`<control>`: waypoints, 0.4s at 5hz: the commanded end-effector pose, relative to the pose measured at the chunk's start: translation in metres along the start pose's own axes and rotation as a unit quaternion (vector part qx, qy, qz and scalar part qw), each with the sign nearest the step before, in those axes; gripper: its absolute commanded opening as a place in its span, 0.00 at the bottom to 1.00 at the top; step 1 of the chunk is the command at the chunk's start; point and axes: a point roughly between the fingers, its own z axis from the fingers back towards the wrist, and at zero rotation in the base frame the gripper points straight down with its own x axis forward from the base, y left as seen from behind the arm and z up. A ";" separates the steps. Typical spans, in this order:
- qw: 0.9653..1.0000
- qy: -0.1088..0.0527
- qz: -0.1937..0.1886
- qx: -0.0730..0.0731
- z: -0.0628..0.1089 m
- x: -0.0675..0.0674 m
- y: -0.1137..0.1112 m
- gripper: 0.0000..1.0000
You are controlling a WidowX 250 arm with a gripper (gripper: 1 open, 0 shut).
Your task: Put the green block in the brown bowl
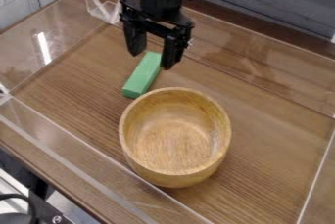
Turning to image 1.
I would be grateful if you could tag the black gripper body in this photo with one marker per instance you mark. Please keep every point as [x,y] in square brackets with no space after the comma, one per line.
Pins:
[160,16]

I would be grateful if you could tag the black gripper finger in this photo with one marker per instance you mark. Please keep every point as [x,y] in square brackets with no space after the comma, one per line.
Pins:
[136,37]
[175,46]

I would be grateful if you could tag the green rectangular block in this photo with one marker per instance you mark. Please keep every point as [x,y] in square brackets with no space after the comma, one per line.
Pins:
[142,76]

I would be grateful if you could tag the brown wooden bowl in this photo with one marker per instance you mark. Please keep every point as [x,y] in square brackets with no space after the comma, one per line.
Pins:
[176,134]

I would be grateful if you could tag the clear acrylic corner bracket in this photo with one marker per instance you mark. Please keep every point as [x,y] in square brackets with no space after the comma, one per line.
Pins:
[106,11]

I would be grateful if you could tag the black metal bracket with screw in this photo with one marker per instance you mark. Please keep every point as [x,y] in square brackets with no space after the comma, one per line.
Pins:
[47,214]

